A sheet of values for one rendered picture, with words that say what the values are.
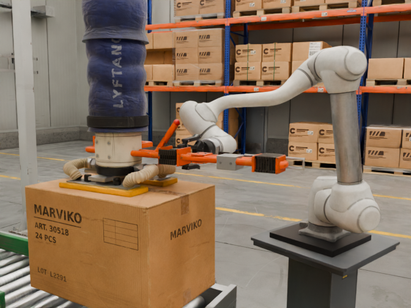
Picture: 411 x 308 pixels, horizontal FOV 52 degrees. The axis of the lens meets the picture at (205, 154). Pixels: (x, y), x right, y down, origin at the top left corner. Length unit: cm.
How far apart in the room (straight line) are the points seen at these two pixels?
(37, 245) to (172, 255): 55
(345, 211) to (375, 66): 676
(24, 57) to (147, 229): 339
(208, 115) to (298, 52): 705
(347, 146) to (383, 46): 804
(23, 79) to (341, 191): 342
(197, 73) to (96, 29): 801
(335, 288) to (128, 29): 140
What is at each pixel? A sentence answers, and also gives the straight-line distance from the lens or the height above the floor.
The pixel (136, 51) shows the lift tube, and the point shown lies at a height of 156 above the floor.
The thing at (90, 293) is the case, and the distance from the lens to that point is 159.
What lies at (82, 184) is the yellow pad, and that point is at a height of 109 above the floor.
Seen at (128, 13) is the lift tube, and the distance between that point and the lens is 154.
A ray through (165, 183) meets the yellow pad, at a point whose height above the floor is 109.
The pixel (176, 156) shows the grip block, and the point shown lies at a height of 121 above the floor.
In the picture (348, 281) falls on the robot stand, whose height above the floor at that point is 57.
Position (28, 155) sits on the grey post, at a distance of 455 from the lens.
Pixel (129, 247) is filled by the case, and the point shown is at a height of 93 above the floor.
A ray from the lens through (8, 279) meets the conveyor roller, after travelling 229.
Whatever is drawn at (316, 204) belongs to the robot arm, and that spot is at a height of 93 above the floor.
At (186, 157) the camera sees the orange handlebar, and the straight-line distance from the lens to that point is 142.
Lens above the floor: 141
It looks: 8 degrees down
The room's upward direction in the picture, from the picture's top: 1 degrees clockwise
